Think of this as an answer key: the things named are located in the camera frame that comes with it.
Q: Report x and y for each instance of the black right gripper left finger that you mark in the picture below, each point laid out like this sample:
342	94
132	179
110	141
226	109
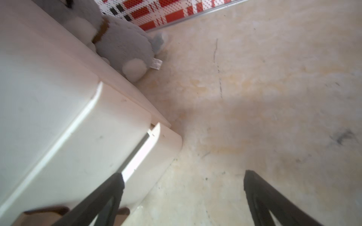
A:
100	206

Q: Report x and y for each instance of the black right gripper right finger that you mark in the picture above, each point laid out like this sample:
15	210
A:
265	202

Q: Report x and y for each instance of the white three-drawer cabinet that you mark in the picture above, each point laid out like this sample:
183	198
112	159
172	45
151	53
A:
69	121

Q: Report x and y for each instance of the grey plush toy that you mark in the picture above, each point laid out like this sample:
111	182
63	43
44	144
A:
123	45

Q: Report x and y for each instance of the brown bottom drawer handle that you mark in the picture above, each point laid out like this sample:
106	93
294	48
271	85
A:
123	213

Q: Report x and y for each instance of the brown drawer handle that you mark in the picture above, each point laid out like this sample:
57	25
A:
123	213
41	217

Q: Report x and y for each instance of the brown middle drawer handle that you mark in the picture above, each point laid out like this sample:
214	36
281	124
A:
41	217

